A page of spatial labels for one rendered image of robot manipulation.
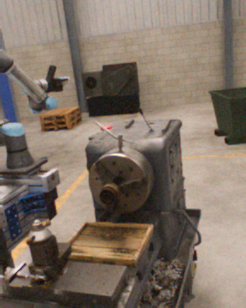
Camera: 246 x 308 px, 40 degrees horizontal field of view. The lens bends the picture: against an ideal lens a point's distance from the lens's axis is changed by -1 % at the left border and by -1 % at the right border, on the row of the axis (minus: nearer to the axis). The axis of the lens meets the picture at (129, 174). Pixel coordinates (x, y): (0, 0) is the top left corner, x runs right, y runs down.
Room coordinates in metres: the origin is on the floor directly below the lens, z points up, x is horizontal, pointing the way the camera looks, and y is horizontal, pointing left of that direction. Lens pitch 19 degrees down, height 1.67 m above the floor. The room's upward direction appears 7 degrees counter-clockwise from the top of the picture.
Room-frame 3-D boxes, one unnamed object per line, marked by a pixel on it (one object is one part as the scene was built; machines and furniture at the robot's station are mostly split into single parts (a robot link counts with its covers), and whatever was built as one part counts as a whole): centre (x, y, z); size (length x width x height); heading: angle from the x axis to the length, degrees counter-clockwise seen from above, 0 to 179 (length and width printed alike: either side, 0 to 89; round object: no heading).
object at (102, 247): (1.38, 0.13, 0.89); 0.36 x 0.30 x 0.04; 71
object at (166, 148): (2.01, -0.07, 1.06); 0.59 x 0.48 x 0.39; 161
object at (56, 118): (9.67, 1.71, 0.22); 1.25 x 0.86 x 0.44; 171
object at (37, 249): (1.06, 0.32, 1.07); 0.07 x 0.07 x 0.10; 71
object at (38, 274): (1.08, 0.32, 0.99); 0.20 x 0.10 x 0.05; 161
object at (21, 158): (1.86, 0.60, 1.21); 0.15 x 0.15 x 0.10
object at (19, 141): (1.86, 0.61, 1.33); 0.13 x 0.12 x 0.14; 48
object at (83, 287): (1.03, 0.27, 0.95); 0.43 x 0.17 x 0.05; 71
